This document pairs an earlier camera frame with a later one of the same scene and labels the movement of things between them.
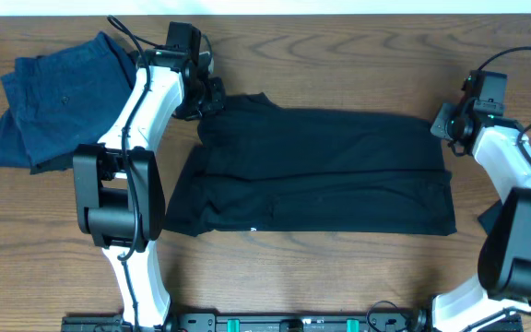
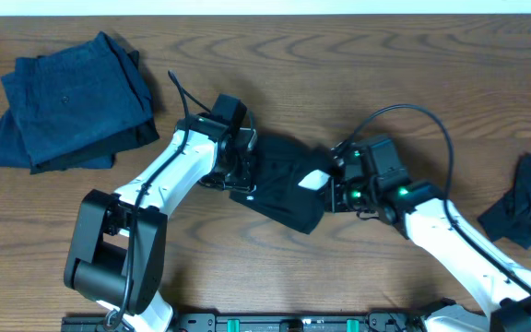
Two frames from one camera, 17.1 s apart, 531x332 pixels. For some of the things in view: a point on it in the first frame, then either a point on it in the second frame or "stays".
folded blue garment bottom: (4, 146) stays
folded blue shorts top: (68, 98) stays
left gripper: (211, 99) → (245, 168)
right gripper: (446, 127) → (336, 193)
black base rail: (266, 322) stays
